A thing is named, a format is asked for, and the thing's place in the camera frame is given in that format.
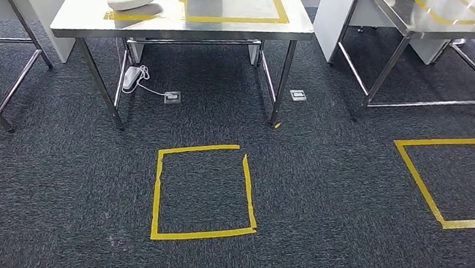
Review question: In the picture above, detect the steel workbench table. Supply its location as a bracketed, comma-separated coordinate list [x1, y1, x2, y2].
[41, 0, 318, 150]

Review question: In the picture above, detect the pale grey cabinet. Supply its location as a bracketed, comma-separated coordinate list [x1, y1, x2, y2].
[0, 0, 80, 65]

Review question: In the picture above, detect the white power strip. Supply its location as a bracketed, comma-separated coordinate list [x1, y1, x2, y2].
[122, 65, 142, 91]

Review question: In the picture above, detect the steel floor socket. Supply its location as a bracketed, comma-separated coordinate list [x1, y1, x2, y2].
[163, 90, 183, 106]

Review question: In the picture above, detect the thin yellow tape square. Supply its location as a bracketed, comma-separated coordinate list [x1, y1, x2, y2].
[149, 137, 265, 250]
[386, 130, 475, 233]

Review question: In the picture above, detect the white floor socket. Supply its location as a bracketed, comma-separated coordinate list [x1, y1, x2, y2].
[289, 88, 308, 103]

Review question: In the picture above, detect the white desk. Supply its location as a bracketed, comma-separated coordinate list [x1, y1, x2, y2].
[309, 0, 456, 76]

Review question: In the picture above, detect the steel table with tape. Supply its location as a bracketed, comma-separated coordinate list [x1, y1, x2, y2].
[324, 0, 475, 133]

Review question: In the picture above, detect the white power cord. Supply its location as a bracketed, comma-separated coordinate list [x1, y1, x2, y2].
[121, 63, 171, 99]

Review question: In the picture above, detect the wide glossy yellow tape frame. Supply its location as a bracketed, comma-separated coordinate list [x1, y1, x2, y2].
[103, 0, 292, 39]

